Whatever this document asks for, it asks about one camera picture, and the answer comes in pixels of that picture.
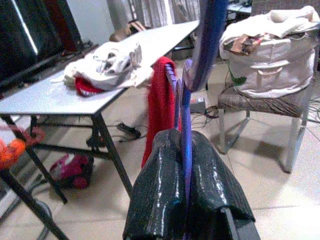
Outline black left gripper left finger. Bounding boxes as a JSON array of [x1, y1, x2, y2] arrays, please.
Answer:
[[122, 129, 187, 240]]

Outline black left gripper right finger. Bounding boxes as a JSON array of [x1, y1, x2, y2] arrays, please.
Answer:
[[187, 130, 262, 240]]

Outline red knit garment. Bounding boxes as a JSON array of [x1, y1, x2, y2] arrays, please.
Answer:
[[141, 56, 182, 169]]

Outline white shirt black stripes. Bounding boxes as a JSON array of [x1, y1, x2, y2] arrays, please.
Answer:
[[264, 5, 320, 39]]

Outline red plastic hanger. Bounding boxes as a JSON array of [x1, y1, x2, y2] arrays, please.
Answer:
[[7, 123, 46, 148]]

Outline orange plastic hanger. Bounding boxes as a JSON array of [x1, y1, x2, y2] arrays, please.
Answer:
[[0, 138, 27, 171]]

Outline black power strip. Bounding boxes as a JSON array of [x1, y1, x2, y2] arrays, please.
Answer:
[[116, 122, 141, 139]]

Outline dark red bag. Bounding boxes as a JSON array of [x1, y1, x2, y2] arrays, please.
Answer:
[[49, 154, 92, 190]]

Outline black adapter box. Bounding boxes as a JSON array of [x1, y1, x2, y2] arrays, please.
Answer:
[[190, 96, 208, 114]]

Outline brown checkered chair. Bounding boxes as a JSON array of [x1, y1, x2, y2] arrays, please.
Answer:
[[216, 0, 320, 175]]

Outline small red garment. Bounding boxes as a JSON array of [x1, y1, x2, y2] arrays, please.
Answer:
[[74, 76, 107, 98]]

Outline white folded garment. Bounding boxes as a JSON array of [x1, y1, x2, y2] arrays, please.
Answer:
[[219, 19, 316, 99]]

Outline white grey crumpled garment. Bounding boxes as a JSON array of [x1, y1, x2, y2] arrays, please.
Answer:
[[63, 41, 155, 92]]

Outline grey folding table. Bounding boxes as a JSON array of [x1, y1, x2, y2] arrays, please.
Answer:
[[0, 19, 201, 205]]

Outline brown plaid garment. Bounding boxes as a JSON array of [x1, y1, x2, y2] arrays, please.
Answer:
[[229, 34, 265, 54]]

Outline grey curtain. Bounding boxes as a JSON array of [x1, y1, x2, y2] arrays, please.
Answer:
[[106, 0, 201, 29]]

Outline black television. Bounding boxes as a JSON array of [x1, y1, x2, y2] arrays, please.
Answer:
[[0, 0, 85, 87]]

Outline black floor cable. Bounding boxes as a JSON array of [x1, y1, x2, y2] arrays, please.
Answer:
[[199, 99, 227, 123]]

